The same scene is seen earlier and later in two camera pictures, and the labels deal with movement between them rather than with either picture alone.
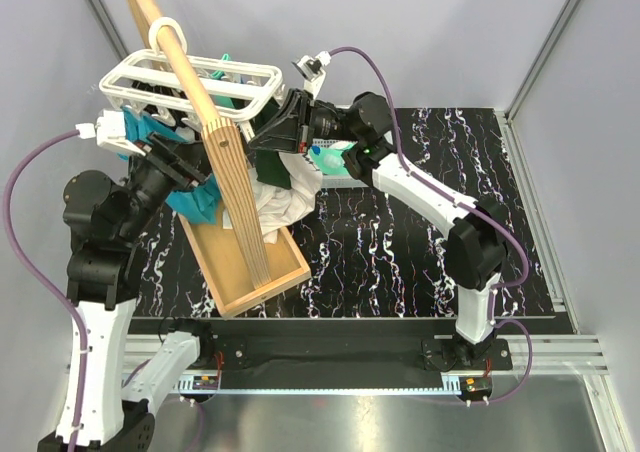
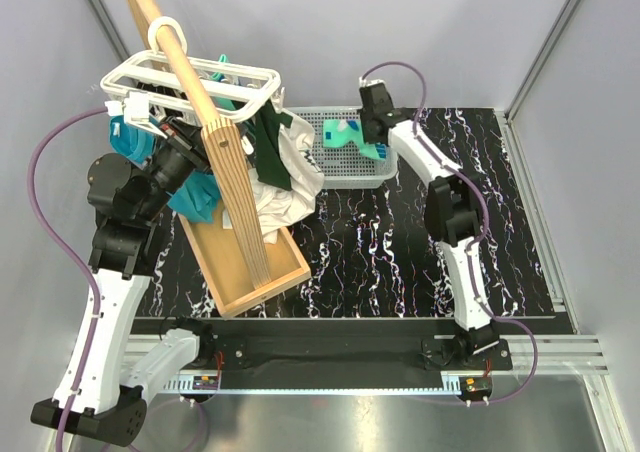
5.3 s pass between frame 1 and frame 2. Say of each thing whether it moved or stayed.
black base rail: stayed
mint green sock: stayed
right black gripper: moved
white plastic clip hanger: stayed
